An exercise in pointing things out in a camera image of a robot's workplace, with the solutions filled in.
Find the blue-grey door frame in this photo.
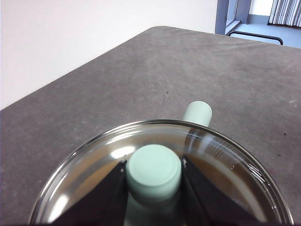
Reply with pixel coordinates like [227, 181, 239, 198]
[215, 0, 250, 36]

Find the green pot with handle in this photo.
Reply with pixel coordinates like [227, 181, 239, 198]
[182, 101, 214, 128]

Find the glass lid with green knob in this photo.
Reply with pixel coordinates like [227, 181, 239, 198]
[29, 119, 294, 226]

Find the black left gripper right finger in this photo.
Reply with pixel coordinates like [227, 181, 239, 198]
[182, 157, 268, 226]

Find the black metal bar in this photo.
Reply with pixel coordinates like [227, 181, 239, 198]
[227, 30, 284, 46]

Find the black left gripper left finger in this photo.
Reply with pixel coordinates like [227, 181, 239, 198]
[49, 161, 129, 226]

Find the striped curtain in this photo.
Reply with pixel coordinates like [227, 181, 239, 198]
[267, 0, 301, 27]

